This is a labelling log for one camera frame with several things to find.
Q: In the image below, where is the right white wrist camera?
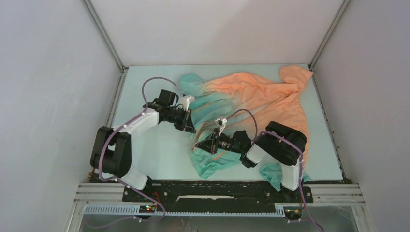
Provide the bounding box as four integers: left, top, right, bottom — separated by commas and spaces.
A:
215, 116, 227, 135

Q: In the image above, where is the right corner metal post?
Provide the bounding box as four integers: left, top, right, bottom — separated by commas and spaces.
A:
309, 0, 353, 71

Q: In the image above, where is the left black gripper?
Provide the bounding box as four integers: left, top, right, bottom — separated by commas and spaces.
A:
164, 107, 196, 133

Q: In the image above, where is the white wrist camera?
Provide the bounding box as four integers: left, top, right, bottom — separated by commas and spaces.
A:
177, 95, 195, 110
215, 116, 227, 135

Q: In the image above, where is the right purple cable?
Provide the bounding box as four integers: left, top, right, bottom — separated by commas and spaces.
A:
225, 109, 325, 232

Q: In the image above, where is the purple cable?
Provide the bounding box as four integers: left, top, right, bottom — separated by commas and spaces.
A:
225, 109, 325, 232
85, 76, 187, 230

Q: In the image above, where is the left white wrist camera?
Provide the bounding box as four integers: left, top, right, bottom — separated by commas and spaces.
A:
177, 95, 195, 110

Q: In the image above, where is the aluminium frame rail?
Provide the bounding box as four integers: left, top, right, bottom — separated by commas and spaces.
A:
74, 181, 365, 206

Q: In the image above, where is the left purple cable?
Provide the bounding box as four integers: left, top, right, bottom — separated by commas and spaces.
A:
85, 76, 187, 230

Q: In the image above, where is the orange and teal jacket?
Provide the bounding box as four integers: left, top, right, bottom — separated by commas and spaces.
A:
179, 65, 312, 190

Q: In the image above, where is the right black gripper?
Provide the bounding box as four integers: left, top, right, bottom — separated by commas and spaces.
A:
195, 127, 244, 154

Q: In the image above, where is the left corner metal post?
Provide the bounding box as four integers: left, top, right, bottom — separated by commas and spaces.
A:
81, 0, 125, 72

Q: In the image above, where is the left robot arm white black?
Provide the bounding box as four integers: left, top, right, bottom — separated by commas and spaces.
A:
90, 89, 196, 201

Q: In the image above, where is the left small circuit board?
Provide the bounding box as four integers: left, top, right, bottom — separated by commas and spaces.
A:
139, 205, 156, 214

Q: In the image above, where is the corner metal post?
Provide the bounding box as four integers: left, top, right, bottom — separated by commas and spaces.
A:
309, 0, 353, 71
81, 0, 125, 72

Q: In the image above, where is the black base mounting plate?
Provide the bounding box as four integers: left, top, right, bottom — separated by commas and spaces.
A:
142, 180, 313, 213

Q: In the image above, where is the right small circuit board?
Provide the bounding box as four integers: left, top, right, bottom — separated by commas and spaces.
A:
285, 209, 303, 215

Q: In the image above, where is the small circuit board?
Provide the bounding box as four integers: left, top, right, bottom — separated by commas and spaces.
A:
139, 205, 156, 214
285, 209, 303, 215

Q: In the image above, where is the grey slotted cable duct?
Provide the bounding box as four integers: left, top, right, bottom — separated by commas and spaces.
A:
83, 204, 285, 217

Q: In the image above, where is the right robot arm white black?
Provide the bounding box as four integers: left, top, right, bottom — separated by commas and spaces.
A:
195, 121, 308, 202

